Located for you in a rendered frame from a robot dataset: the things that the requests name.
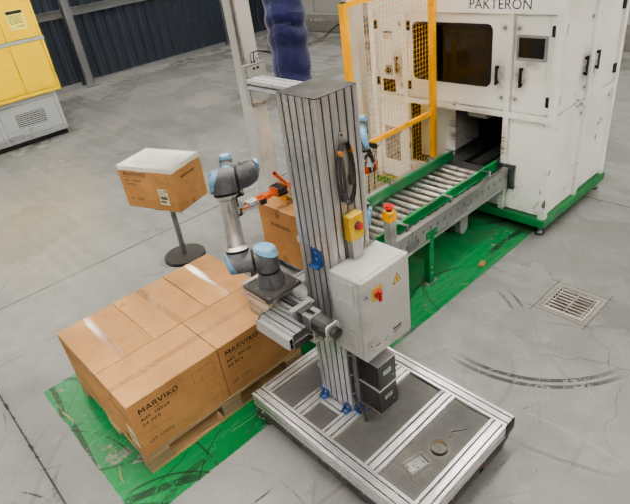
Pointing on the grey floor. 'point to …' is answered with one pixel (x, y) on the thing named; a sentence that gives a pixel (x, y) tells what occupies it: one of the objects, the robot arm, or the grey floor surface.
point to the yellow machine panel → (15, 80)
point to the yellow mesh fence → (427, 68)
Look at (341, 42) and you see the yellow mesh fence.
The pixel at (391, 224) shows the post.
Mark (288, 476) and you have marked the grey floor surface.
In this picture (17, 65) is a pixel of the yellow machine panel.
